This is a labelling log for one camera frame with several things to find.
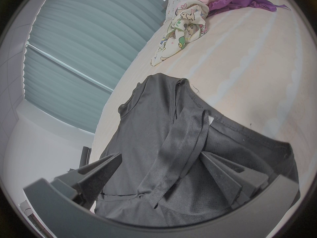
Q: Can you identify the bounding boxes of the blue-green curtain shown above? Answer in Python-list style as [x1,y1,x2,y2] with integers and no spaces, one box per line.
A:
[23,45,114,134]
[27,0,172,92]

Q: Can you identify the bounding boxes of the white printed garment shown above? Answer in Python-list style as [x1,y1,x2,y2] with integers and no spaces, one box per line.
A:
[149,2,210,67]

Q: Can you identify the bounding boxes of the black chest of drawers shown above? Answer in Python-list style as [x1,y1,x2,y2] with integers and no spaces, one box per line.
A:
[79,146,92,170]

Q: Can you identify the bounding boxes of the black T-shirt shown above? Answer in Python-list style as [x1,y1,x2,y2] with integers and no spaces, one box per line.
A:
[94,73,300,226]

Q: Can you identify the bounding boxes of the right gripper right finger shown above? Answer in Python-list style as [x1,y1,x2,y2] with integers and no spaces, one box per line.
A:
[201,152,270,210]

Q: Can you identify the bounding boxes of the bed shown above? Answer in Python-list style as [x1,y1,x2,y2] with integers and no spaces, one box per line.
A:
[90,0,310,216]

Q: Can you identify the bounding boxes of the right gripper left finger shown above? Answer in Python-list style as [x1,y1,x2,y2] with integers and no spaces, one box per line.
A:
[53,153,123,210]

